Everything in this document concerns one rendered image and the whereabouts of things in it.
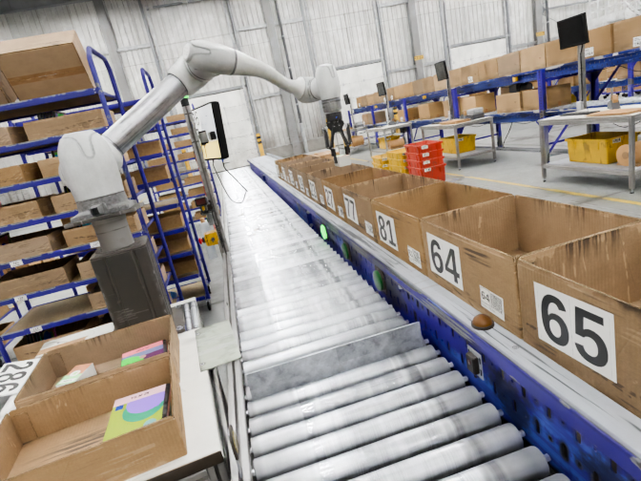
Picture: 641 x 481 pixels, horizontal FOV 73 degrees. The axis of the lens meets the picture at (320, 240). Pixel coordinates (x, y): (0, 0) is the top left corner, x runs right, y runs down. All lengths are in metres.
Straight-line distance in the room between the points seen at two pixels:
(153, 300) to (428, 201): 1.04
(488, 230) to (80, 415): 1.18
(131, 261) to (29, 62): 1.56
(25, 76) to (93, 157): 1.40
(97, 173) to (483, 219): 1.18
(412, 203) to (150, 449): 1.12
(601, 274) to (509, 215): 0.40
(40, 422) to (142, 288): 0.51
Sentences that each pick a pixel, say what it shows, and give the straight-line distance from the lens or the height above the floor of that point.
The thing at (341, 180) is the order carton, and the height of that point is 1.02.
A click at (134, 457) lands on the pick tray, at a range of 1.04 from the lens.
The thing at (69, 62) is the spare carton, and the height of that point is 1.90.
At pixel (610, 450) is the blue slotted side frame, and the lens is 0.75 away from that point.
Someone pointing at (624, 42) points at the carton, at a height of 1.47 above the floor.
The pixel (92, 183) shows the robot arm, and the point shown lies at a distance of 1.56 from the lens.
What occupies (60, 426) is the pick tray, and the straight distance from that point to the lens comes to 1.33.
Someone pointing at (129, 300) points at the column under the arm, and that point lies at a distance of 1.61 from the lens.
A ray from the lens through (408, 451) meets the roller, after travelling 0.92.
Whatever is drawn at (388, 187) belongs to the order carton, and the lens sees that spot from 1.99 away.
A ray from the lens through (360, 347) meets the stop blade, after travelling 1.14.
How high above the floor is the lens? 1.36
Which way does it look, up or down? 16 degrees down
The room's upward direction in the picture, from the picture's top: 12 degrees counter-clockwise
